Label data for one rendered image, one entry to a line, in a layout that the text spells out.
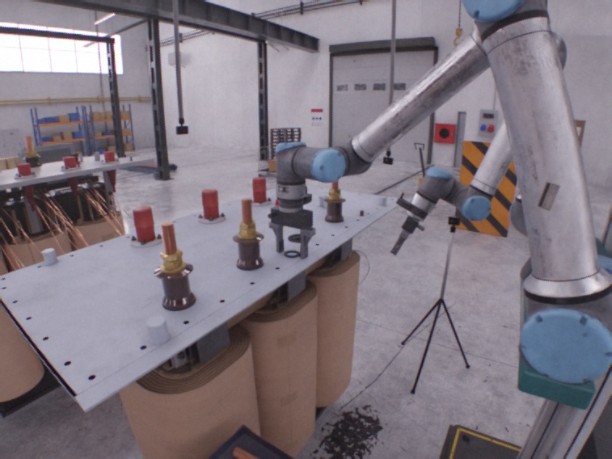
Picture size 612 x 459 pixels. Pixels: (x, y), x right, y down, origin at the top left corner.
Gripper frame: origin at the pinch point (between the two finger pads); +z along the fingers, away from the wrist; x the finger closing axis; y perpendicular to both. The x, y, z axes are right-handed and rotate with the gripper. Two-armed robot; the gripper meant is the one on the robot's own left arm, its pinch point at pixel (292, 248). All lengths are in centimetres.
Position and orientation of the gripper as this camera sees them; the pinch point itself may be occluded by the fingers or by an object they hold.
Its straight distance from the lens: 109.1
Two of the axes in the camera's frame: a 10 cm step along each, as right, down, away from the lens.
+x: 8.4, 1.8, -5.1
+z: 0.0, 9.5, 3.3
